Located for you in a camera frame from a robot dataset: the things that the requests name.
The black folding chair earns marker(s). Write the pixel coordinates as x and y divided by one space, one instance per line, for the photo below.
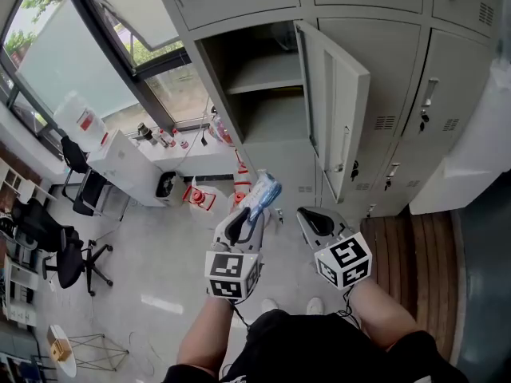
74 154

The dark thermos bottle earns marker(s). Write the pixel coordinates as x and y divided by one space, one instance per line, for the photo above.
145 133

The locker door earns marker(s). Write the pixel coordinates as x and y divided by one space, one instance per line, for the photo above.
339 94

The black jacket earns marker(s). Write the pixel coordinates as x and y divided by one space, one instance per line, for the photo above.
36 222

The clear water jug red label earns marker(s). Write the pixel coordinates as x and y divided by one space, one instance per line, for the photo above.
80 120

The person's left white shoe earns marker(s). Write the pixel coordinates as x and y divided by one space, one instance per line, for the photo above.
269 305

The white black trash bin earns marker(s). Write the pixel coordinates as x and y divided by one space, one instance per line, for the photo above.
169 186

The clear bottle red label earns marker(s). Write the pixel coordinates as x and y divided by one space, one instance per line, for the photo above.
164 138
180 139

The small wooden box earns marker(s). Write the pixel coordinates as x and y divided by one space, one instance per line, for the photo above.
58 347

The person's left forearm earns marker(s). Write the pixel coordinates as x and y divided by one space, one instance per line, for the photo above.
203 333

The yellow packet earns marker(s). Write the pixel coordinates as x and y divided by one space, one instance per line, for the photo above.
289 88

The person's right forearm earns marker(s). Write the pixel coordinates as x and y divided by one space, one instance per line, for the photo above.
379 313

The white round side table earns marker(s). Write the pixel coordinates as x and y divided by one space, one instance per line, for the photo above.
66 367

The black office chair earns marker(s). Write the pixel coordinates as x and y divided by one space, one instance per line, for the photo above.
72 257

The white cubby shelf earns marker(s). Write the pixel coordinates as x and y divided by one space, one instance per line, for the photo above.
24 182

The grey metal locker cabinet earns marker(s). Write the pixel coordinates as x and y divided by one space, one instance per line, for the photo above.
279 162

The white window ledge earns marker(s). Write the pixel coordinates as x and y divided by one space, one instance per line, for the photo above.
199 158

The blue and white packet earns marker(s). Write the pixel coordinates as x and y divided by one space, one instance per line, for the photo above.
263 194

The black window frame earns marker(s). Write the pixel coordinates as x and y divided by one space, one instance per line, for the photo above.
153 98

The person's right white shoe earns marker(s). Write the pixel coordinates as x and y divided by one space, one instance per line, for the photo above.
314 305

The person's black clothing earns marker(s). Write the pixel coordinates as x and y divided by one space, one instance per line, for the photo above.
319 353

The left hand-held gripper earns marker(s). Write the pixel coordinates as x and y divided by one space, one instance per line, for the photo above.
231 273

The black power adapter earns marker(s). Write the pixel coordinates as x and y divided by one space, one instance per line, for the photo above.
204 141

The wooden slat decking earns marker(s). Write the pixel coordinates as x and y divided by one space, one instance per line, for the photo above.
419 273

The pink cartoon print bag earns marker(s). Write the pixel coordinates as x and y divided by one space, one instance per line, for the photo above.
221 132

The person's white shoe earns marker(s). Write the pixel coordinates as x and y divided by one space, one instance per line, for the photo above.
314 305
269 305

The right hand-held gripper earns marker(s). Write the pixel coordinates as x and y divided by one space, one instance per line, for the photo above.
345 259

